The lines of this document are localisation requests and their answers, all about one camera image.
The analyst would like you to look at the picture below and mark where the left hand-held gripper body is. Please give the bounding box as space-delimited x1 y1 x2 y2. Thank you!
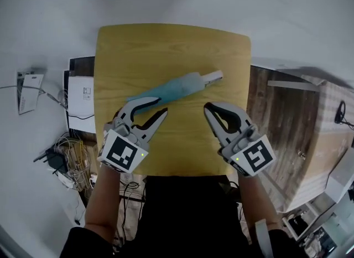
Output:
97 110 152 174

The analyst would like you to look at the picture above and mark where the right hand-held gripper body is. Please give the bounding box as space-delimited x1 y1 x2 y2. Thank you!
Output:
217 125 277 177

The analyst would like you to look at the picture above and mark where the light blue umbrella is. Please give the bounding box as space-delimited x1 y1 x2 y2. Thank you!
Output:
126 69 225 114

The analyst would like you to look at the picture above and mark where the person's left forearm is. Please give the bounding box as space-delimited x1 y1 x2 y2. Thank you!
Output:
84 164 122 241

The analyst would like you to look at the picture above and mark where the person's right forearm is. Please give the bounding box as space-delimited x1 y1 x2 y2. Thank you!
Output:
237 172 280 233

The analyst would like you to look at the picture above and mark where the brown cardboard box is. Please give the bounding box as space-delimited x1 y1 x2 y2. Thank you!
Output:
64 137 98 193

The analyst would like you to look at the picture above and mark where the wooden table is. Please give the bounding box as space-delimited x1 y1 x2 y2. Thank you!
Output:
93 23 252 177

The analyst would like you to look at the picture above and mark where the table with checkered cloth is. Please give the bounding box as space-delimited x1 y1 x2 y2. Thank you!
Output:
266 66 354 214

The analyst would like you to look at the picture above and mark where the white microwave oven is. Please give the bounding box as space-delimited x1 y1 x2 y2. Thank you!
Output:
64 69 96 135

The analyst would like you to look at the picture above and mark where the white router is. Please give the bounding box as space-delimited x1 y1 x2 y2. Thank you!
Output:
57 172 75 190

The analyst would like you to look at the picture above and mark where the black router with antennas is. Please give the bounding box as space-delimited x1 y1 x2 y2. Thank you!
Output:
33 147 69 175

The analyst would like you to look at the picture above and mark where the white metal rack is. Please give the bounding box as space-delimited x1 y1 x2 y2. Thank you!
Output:
281 195 345 241

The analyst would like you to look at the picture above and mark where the white box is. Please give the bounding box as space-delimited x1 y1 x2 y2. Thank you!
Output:
324 147 354 204

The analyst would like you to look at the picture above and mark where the person's black clothing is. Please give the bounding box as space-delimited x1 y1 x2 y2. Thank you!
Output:
59 174 305 258

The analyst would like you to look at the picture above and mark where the black desk lamp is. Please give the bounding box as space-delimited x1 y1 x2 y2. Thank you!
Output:
334 100 354 128

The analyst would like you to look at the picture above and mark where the tangle of white cables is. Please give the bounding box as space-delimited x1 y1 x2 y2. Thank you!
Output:
54 137 92 189

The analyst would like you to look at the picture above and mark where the white strap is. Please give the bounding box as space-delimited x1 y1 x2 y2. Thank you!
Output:
254 219 275 258

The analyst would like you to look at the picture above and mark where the grey wall cable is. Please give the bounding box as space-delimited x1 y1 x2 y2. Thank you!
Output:
0 84 69 111

